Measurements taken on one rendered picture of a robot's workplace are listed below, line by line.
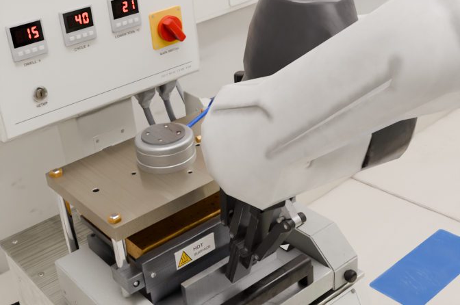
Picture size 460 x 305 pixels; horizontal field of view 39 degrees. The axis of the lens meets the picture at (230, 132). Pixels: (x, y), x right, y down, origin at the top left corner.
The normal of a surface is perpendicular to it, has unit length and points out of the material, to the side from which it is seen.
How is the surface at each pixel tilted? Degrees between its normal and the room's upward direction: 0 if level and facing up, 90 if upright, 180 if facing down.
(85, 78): 90
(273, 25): 83
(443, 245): 0
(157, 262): 90
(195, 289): 90
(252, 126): 76
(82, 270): 0
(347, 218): 0
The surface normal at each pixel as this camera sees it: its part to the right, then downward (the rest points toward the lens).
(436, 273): -0.07, -0.89
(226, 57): 0.69, 0.28
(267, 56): -0.63, 0.42
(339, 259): 0.36, -0.47
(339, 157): 0.55, 0.57
